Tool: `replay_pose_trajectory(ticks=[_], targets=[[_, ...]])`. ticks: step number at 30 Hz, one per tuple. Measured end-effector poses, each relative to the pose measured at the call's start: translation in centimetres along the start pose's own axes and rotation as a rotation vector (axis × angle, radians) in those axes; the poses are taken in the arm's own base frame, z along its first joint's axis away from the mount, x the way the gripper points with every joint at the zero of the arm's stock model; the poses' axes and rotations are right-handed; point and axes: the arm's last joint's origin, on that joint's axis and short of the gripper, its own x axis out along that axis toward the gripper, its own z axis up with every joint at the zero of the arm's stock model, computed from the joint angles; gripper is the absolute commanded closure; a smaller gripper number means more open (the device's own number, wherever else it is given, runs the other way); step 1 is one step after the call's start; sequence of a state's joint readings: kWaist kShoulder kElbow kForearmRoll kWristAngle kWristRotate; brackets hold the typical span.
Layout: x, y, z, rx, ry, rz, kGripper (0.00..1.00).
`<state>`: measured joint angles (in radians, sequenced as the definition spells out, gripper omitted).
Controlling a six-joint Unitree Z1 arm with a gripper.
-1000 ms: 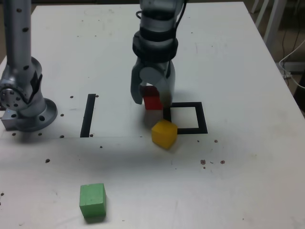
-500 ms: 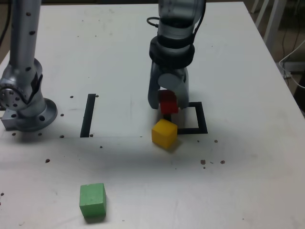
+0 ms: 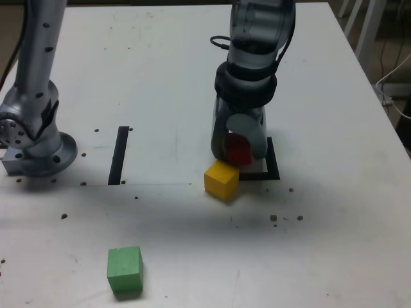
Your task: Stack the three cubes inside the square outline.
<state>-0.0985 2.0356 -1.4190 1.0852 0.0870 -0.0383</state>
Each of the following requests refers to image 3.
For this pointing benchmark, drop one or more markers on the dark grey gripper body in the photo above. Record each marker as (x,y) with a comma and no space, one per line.
(258,115)

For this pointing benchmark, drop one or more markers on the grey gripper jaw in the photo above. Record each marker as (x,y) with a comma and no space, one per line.
(253,138)
(219,134)

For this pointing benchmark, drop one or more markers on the red cube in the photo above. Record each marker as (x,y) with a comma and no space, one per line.
(239,152)

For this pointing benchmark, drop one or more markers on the yellow cube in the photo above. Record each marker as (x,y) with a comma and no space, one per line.
(221,179)

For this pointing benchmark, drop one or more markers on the green cube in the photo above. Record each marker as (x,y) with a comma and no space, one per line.
(124,269)

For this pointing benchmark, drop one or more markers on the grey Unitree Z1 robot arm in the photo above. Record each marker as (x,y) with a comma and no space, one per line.
(35,64)

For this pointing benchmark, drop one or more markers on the black tape square outline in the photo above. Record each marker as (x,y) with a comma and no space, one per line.
(273,167)

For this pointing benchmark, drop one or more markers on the black tape strip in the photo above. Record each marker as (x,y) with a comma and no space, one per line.
(117,157)

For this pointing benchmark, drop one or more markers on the white metal furniture leg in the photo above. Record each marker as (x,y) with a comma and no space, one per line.
(367,32)
(353,17)
(343,8)

